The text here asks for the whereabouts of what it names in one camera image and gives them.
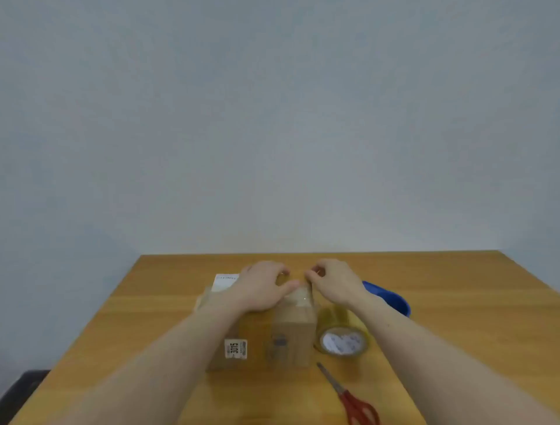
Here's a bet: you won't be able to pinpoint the person's left hand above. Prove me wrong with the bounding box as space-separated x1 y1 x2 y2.
227 260 302 313

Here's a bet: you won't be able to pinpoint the person's right hand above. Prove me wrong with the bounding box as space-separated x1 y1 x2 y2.
304 258 373 310

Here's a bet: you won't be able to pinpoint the yellowish clear tape roll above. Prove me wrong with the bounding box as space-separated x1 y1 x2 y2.
313 304 370 358

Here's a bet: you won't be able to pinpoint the brown cardboard box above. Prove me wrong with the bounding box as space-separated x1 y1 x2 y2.
194 273 319 372

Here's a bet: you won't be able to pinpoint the red handled scissors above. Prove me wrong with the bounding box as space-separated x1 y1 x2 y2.
316 362 382 425

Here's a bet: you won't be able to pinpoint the person's right forearm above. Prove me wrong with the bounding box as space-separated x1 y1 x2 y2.
349 291 560 425

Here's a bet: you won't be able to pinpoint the person's left forearm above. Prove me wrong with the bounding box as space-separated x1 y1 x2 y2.
52 284 251 425

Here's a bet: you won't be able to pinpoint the blue plastic tape dispenser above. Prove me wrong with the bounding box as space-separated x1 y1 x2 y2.
362 280 412 318

